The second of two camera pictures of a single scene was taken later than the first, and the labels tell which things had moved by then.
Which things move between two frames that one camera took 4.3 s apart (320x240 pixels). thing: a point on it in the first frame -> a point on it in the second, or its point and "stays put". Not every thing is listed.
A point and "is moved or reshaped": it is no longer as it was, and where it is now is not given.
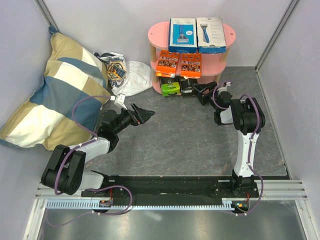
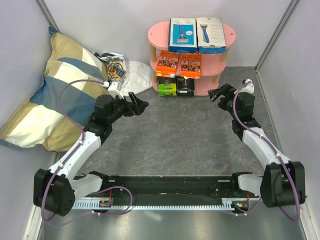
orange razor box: x=191 y=65 stays put
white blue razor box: x=210 y=35 stays put
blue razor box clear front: x=182 y=36 stays put
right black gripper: x=210 y=86 -> x=226 y=90
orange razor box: x=167 y=63 stays put
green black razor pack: x=171 y=88 is moved or reshaped
